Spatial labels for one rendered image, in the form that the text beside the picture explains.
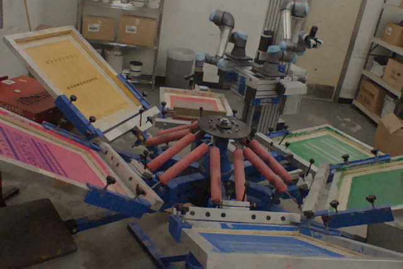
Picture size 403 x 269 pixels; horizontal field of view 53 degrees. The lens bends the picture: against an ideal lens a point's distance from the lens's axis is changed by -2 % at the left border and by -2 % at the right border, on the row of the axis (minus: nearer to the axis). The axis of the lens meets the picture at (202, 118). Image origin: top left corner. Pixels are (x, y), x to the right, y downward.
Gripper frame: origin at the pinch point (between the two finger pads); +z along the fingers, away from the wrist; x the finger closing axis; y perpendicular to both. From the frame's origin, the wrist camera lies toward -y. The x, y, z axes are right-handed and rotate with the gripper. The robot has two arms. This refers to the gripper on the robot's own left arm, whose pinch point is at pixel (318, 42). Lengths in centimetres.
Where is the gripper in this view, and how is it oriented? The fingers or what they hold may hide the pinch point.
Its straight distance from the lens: 318.1
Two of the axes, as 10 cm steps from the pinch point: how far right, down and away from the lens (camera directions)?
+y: -0.2, 9.1, 4.1
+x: -9.9, 0.3, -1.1
